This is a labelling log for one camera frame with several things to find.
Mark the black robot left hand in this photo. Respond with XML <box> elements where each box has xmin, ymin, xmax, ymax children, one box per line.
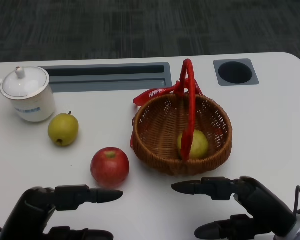
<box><xmin>0</xmin><ymin>184</ymin><xmax>124</xmax><ymax>240</ymax></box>

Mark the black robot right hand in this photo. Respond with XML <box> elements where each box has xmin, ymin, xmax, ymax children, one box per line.
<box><xmin>171</xmin><ymin>176</ymin><xmax>297</xmax><ymax>240</ymax></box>

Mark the red apple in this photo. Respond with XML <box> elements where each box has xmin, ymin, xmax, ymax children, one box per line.
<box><xmin>90</xmin><ymin>146</ymin><xmax>130</xmax><ymax>189</ymax></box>

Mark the wicker basket with red handle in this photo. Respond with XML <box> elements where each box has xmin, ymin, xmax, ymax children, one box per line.
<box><xmin>129</xmin><ymin>58</ymin><xmax>233</xmax><ymax>177</ymax></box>

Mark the green pear without stem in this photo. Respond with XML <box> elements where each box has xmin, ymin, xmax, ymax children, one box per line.
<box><xmin>176</xmin><ymin>129</ymin><xmax>210</xmax><ymax>160</ymax></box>

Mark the green pear with stem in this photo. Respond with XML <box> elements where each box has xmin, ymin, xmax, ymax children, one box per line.
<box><xmin>47</xmin><ymin>111</ymin><xmax>80</xmax><ymax>147</ymax></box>

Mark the white ceramic mug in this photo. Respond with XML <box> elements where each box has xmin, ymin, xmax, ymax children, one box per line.
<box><xmin>0</xmin><ymin>66</ymin><xmax>57</xmax><ymax>123</ymax></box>

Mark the white mug lid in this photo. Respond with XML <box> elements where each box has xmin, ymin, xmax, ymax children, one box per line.
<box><xmin>1</xmin><ymin>66</ymin><xmax>50</xmax><ymax>99</ymax></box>

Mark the grey recessed table tray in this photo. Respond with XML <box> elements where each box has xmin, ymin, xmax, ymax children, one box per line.
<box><xmin>38</xmin><ymin>62</ymin><xmax>173</xmax><ymax>93</ymax></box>

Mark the red printed ribbon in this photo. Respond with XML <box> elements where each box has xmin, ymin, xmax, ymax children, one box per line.
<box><xmin>132</xmin><ymin>79</ymin><xmax>203</xmax><ymax>107</ymax></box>

